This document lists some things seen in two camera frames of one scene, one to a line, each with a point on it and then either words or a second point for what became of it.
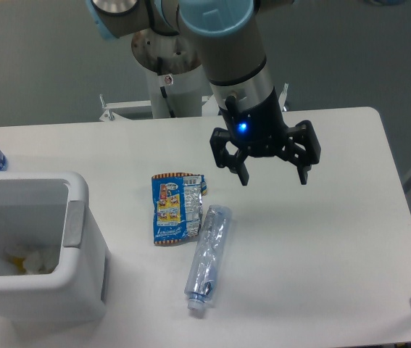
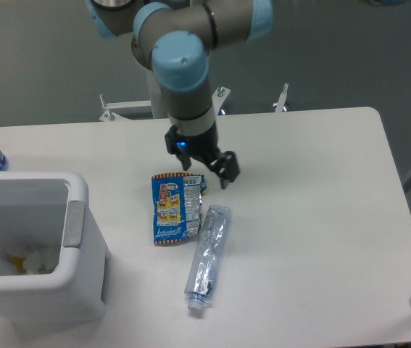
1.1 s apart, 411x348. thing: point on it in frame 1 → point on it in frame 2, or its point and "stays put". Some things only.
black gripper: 260,130 → 204,147
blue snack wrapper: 177,205 stays put
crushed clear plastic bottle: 205,266 stays put
